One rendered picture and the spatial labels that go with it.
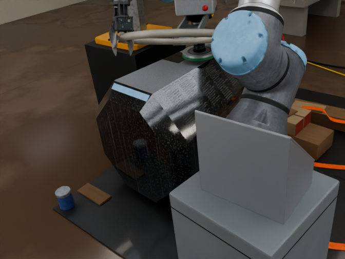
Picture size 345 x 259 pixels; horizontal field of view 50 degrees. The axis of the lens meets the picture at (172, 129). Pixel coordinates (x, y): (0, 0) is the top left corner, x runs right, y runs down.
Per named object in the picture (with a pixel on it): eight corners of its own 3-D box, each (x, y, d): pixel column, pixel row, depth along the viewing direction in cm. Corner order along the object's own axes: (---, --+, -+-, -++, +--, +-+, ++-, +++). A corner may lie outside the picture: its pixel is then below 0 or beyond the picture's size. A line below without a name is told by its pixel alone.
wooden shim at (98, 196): (77, 191, 259) (76, 190, 258) (88, 184, 265) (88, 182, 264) (100, 205, 244) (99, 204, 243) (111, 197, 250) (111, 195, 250)
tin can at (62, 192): (63, 213, 242) (58, 198, 235) (57, 205, 249) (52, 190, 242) (77, 205, 247) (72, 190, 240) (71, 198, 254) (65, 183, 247)
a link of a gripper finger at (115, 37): (110, 53, 147) (114, 30, 146) (108, 54, 153) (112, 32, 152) (118, 55, 148) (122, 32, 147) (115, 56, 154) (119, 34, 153)
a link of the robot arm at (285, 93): (297, 116, 112) (317, 63, 113) (276, 96, 99) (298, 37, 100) (253, 107, 122) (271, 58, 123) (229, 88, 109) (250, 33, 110)
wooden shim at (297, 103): (291, 107, 305) (291, 105, 304) (295, 102, 312) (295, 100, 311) (322, 113, 292) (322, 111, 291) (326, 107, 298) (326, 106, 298)
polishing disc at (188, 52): (206, 60, 218) (205, 58, 217) (176, 56, 229) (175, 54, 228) (223, 48, 232) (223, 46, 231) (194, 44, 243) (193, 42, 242)
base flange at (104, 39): (93, 42, 307) (91, 37, 304) (134, 25, 337) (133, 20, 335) (134, 51, 278) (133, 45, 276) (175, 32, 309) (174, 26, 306)
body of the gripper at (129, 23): (115, 31, 145) (113, -1, 143) (112, 33, 153) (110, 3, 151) (134, 31, 147) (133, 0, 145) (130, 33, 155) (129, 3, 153)
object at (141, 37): (138, 45, 189) (138, 40, 188) (235, 42, 178) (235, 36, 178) (99, 39, 142) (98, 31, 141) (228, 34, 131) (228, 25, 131)
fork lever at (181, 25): (188, 12, 242) (187, 4, 239) (217, 10, 238) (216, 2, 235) (165, 45, 184) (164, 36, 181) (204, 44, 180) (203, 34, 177)
